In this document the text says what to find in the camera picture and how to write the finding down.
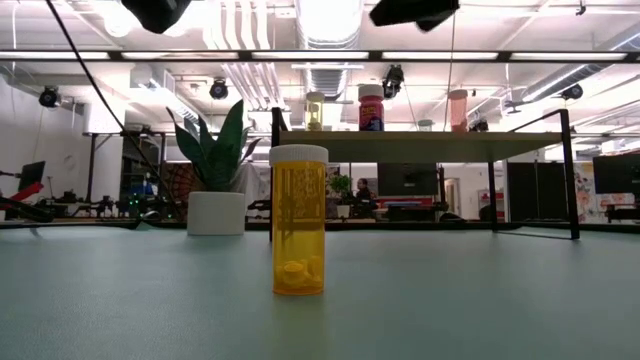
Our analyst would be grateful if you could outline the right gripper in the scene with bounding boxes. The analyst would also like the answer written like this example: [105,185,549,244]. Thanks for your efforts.
[368,0,460,34]

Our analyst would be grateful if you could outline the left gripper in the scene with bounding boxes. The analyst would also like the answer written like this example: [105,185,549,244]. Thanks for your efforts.
[121,0,193,35]

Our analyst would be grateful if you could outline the pink medicine bottle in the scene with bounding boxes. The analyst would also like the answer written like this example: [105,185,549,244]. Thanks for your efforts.
[447,89,469,134]

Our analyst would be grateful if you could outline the red medicine bottle white cap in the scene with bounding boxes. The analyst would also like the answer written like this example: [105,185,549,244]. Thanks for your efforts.
[357,83,386,133]

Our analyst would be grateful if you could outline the pale green medicine bottle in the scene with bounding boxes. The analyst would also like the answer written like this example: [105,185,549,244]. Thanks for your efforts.
[305,91,326,133]

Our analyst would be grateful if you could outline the orange medicine bottle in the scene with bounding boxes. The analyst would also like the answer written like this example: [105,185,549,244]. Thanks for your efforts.
[268,144,330,297]

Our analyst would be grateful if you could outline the wooden shelf black legs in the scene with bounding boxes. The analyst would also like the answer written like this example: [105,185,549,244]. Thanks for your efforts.
[268,106,582,244]

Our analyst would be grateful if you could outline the black ceiling spotlight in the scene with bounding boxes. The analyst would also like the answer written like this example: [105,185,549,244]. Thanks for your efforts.
[560,83,585,102]
[382,63,406,100]
[38,85,60,109]
[208,78,230,101]

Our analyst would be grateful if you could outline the green snake plant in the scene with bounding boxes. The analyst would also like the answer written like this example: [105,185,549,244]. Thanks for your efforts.
[166,98,262,194]

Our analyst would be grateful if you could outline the patterned cloth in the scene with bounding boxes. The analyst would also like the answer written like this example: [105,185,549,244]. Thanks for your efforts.
[160,162,190,220]

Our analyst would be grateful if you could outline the black screen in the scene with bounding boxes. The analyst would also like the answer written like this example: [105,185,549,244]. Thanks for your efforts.
[592,152,640,196]
[377,162,440,197]

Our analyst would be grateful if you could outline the person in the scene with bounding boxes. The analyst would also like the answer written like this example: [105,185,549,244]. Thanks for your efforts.
[355,178,374,204]

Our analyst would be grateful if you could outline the small potted plant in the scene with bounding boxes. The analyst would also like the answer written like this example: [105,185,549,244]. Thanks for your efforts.
[329,173,354,220]

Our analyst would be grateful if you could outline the red table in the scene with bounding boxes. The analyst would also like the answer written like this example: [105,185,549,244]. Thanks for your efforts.
[377,196,435,210]

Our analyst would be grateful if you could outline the white draped cloth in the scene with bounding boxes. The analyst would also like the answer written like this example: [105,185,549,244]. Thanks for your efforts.
[233,162,272,207]

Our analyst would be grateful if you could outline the small black monitor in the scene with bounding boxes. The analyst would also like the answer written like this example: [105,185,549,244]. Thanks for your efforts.
[18,159,47,194]

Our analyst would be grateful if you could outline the white plant pot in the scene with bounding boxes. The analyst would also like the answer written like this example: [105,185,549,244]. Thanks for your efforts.
[186,190,248,237]

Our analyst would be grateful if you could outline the black partition panel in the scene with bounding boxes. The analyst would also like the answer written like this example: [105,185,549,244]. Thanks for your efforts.
[506,160,570,222]

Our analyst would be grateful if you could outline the red bar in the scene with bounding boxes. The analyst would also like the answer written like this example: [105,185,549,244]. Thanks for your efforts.
[0,180,40,211]

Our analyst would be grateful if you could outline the floral poster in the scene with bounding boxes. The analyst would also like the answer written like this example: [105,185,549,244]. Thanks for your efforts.
[573,162,609,225]

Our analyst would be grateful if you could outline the green table mat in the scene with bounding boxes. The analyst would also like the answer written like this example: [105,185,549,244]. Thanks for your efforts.
[0,227,640,360]

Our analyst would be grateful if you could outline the black cable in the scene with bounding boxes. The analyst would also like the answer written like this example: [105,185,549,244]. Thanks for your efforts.
[44,0,184,215]

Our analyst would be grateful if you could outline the black overhead frame bar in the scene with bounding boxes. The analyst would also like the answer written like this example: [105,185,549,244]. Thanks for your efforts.
[0,48,640,65]

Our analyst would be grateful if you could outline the silver ventilation duct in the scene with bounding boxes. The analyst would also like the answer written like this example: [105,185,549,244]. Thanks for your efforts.
[294,0,366,103]

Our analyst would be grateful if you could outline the black table frame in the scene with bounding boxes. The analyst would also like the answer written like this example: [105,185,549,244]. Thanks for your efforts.
[0,218,640,234]

